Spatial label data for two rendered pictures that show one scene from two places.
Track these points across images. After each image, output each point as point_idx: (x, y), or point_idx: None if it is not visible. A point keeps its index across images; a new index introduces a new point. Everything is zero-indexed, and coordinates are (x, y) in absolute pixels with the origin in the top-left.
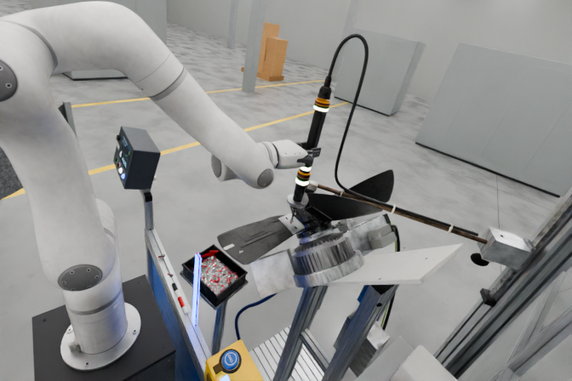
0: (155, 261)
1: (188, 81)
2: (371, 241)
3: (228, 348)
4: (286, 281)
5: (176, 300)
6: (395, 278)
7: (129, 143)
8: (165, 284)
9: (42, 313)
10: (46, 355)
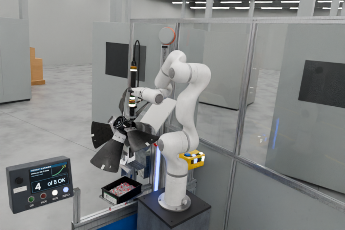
0: (106, 220)
1: None
2: None
3: (183, 155)
4: (144, 153)
5: None
6: (172, 108)
7: (55, 161)
8: (129, 209)
9: (168, 224)
10: (188, 213)
